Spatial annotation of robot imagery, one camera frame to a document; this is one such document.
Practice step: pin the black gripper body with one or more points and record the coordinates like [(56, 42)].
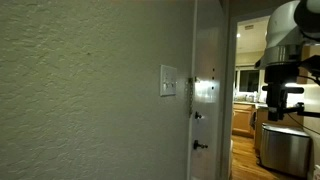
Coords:
[(276, 78)]

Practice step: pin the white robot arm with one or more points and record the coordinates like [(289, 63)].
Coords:
[(291, 26)]

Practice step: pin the kitchen window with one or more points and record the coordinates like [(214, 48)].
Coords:
[(247, 80)]

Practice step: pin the wooden kitchen cabinet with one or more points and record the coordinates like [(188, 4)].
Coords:
[(242, 114)]

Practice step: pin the stainless steel trash can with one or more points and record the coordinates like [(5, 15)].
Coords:
[(285, 149)]

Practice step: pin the white door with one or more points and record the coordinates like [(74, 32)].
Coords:
[(207, 58)]

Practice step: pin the black deadbolt knob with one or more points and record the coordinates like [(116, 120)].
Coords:
[(197, 115)]

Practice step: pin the black door handle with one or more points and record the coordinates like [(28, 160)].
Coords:
[(197, 145)]

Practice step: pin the white light switch plate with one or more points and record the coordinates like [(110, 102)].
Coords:
[(168, 80)]

